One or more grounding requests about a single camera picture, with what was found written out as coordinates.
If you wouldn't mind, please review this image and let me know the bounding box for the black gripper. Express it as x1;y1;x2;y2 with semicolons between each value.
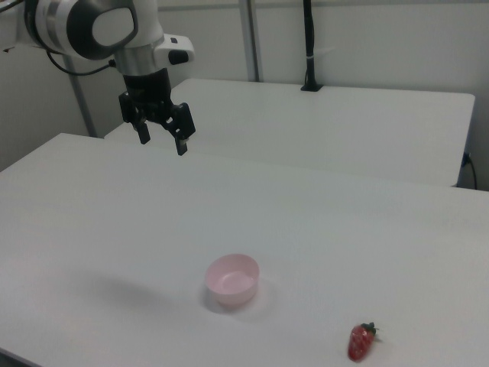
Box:
118;67;197;157

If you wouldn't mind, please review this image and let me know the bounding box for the red toy strawberry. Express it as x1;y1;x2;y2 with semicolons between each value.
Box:
347;322;380;362

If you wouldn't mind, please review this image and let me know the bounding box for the pink plastic bowl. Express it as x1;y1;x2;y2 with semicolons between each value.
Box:
204;252;261;307

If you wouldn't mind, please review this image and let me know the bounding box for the white side table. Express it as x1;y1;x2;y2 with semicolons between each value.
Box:
104;78;476;188

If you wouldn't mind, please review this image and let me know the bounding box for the black pole with clamp base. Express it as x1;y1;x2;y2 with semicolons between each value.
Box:
300;0;325;93

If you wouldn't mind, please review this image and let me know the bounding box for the grey partition post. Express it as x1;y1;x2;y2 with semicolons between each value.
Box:
239;0;265;83
68;72;97;138

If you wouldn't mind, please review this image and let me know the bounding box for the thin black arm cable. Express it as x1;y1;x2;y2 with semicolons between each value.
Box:
45;49;117;76

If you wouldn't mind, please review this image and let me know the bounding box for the black cable at table edge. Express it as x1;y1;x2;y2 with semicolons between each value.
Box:
463;151;479;190

